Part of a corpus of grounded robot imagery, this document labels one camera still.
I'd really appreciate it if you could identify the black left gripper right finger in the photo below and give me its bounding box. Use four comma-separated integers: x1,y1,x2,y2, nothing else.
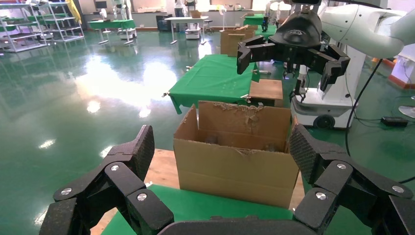
289,123,415,235

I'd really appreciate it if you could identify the white metal shelving rack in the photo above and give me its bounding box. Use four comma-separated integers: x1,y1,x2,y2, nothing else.
0,2,49,53
38,0,86,44

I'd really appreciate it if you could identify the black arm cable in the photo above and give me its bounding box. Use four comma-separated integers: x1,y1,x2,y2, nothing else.
344,58,383,155

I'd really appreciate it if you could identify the black power adapter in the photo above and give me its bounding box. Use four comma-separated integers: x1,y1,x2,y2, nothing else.
380,116,409,128

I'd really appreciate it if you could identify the white round fan base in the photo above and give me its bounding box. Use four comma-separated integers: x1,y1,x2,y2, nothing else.
397,94,415,119

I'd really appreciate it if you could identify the yellow hanging garment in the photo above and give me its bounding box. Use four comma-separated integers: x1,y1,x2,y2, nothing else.
66,0,82,26

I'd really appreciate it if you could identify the white table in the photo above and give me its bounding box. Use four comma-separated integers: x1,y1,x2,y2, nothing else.
163,15,209,45

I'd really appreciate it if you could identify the green covered background table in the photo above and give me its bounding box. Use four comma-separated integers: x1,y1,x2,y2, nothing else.
87,19,136,45

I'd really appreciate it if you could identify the green background tablecloth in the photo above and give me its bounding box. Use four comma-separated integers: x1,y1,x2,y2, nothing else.
254,24,278,40

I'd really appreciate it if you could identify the green neighbour tablecloth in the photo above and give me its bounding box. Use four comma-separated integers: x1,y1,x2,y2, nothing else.
168,54,260,115

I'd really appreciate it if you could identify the background cardboard carton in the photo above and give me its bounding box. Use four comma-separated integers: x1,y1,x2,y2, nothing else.
220,26,257,57

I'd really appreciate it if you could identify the black bin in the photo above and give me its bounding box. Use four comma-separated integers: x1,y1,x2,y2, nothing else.
155,14,172,32

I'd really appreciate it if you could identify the white cabinet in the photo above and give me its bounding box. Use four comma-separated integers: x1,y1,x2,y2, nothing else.
387,42,415,90

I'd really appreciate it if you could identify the white wheeled neighbour robot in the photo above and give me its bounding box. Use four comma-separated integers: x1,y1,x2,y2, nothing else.
288,39,369,129

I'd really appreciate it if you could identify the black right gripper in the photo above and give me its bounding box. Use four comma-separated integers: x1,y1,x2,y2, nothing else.
236,13,351,92

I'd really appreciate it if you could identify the large open cardboard carton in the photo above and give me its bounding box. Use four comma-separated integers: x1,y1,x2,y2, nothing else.
173,100,300,209

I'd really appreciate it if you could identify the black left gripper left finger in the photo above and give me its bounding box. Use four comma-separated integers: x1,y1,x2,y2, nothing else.
39,124,176,235

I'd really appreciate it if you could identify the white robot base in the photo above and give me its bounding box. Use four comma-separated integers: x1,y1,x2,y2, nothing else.
184,27,202,40
117,28,138,41

